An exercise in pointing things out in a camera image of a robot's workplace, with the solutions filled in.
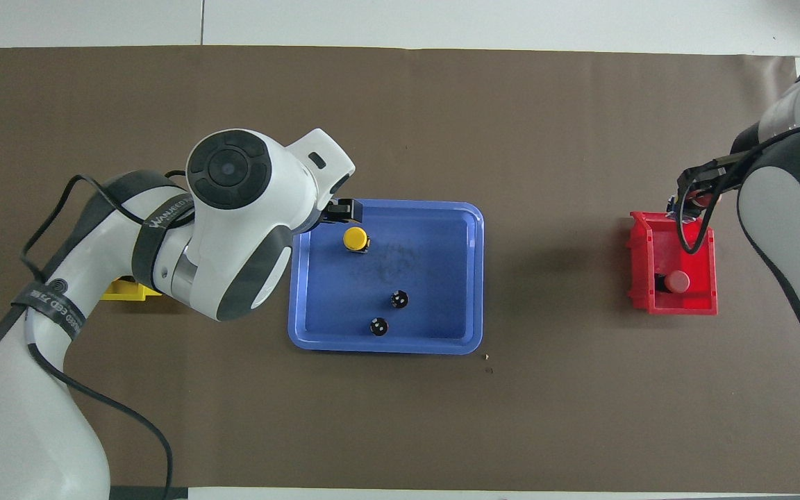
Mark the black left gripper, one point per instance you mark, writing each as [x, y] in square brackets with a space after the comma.
[322, 215]

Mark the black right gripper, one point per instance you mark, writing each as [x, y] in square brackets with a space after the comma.
[744, 149]

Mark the red push button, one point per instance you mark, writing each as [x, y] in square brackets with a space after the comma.
[678, 281]
[702, 202]

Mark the yellow push button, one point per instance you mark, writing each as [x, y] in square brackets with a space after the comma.
[355, 239]

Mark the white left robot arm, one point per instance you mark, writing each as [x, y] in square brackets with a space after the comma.
[233, 229]

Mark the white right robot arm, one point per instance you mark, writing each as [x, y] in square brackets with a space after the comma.
[796, 222]

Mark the black cylindrical capacitor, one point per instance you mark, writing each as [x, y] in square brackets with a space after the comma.
[379, 326]
[400, 299]

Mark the blue plastic tray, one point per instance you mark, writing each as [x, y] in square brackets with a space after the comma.
[435, 278]

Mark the red plastic bin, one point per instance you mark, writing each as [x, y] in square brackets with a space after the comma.
[698, 298]

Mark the brown paper mat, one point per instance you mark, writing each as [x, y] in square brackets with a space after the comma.
[553, 139]

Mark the yellow plastic bin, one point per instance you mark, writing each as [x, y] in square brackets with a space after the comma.
[129, 290]

